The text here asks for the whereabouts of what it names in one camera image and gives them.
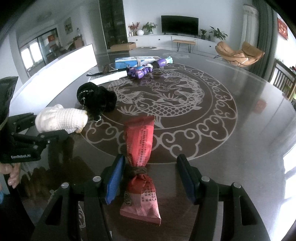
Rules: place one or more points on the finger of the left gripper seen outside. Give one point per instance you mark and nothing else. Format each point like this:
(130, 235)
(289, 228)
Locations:
(42, 139)

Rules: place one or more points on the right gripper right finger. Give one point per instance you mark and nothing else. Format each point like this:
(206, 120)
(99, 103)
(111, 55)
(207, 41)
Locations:
(241, 220)

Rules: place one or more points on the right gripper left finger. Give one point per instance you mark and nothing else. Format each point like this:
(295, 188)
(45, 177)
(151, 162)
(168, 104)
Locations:
(60, 220)

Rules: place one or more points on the white knitted sock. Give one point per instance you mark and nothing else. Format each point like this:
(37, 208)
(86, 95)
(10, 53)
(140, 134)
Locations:
(55, 118)

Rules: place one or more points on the black fabric bundle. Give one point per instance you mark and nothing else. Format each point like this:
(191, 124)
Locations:
(96, 99)

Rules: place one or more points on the red snack packet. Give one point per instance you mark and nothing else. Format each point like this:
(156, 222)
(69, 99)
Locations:
(140, 197)

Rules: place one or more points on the white lotion bottle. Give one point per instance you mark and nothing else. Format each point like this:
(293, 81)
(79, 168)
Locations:
(114, 75)

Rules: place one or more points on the blue white box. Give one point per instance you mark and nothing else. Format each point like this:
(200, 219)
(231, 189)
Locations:
(125, 62)

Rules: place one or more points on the person left hand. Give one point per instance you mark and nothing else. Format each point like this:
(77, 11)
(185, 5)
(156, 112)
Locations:
(14, 172)

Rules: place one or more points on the white storage box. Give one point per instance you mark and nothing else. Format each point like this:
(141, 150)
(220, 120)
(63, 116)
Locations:
(51, 80)

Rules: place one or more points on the cardboard box on floor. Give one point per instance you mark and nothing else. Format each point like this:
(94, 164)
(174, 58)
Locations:
(123, 47)

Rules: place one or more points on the purple bottle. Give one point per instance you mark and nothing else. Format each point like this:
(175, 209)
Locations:
(162, 62)

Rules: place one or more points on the red flowers white vase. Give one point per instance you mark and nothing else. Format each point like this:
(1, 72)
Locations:
(135, 30)

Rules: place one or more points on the dark glass cabinet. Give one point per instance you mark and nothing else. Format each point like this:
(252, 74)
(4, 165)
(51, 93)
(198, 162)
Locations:
(113, 22)

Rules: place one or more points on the dark wooden chair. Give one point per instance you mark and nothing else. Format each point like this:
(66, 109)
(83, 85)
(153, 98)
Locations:
(283, 78)

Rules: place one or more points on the green potted plant left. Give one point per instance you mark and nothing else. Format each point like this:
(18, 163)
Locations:
(149, 28)

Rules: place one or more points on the green potted plant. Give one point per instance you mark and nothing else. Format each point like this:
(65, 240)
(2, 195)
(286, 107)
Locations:
(218, 34)
(149, 28)

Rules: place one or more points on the orange lounge chair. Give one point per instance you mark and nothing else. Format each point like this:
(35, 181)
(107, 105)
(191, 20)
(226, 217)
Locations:
(246, 56)

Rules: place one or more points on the wooden bench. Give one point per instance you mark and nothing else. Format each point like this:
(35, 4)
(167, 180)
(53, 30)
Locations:
(189, 44)

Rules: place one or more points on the black television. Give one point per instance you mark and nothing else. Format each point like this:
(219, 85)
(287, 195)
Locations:
(180, 25)

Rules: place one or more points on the white tv cabinet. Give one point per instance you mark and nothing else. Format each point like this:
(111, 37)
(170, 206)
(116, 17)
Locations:
(165, 42)

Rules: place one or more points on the green potted plant right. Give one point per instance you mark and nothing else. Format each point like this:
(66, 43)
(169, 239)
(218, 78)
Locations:
(218, 34)

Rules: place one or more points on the white standing air conditioner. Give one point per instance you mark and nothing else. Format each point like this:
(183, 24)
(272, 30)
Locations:
(250, 27)

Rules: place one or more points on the grey curtain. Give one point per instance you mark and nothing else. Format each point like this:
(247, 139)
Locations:
(267, 39)

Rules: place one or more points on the red wall hanging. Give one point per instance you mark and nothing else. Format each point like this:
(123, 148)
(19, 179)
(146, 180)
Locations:
(282, 28)

